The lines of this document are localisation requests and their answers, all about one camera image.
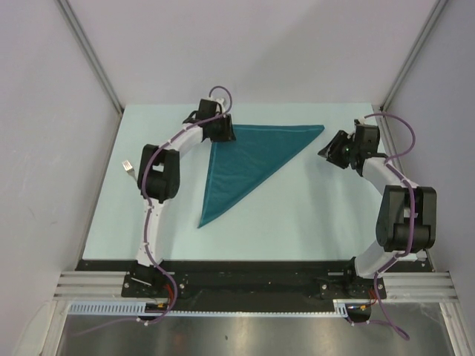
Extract teal satin napkin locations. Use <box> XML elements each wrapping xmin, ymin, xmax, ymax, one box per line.
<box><xmin>198</xmin><ymin>125</ymin><xmax>325</xmax><ymax>228</ymax></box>

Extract silver metal fork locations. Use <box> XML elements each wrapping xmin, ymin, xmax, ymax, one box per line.
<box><xmin>122</xmin><ymin>160</ymin><xmax>137</xmax><ymax>182</ymax></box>

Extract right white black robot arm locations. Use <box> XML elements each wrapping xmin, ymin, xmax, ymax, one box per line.
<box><xmin>318</xmin><ymin>122</ymin><xmax>437</xmax><ymax>297</ymax></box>

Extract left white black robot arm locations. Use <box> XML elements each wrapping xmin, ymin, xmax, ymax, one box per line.
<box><xmin>128</xmin><ymin>96</ymin><xmax>235</xmax><ymax>297</ymax></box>

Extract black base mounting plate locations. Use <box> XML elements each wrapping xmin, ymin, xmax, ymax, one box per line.
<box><xmin>76</xmin><ymin>260</ymin><xmax>421</xmax><ymax>312</ymax></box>

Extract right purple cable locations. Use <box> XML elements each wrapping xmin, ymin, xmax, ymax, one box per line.
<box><xmin>348</xmin><ymin>113</ymin><xmax>416</xmax><ymax>341</ymax></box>

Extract purple cable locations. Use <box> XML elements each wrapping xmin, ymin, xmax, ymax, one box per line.
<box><xmin>72</xmin><ymin>85</ymin><xmax>235</xmax><ymax>337</ymax></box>
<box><xmin>348</xmin><ymin>113</ymin><xmax>416</xmax><ymax>341</ymax></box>

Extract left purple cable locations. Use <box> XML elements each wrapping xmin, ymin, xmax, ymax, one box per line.
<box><xmin>72</xmin><ymin>85</ymin><xmax>235</xmax><ymax>337</ymax></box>

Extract aluminium frame rail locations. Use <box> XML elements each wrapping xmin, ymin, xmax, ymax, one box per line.
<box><xmin>54</xmin><ymin>271</ymin><xmax>459</xmax><ymax>303</ymax></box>

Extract right aluminium corner post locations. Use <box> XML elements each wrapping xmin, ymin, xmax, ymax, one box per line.
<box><xmin>378</xmin><ymin>0</ymin><xmax>451</xmax><ymax>111</ymax></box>

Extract aluminium corner post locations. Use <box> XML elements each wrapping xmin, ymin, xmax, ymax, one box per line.
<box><xmin>378</xmin><ymin>0</ymin><xmax>451</xmax><ymax>111</ymax></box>
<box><xmin>53</xmin><ymin>0</ymin><xmax>125</xmax><ymax>116</ymax></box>

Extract left aluminium corner post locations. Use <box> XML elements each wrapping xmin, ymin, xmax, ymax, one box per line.
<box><xmin>53</xmin><ymin>0</ymin><xmax>125</xmax><ymax>116</ymax></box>

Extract white slotted cable duct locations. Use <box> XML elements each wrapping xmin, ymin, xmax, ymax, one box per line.
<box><xmin>68</xmin><ymin>301</ymin><xmax>348</xmax><ymax>317</ymax></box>

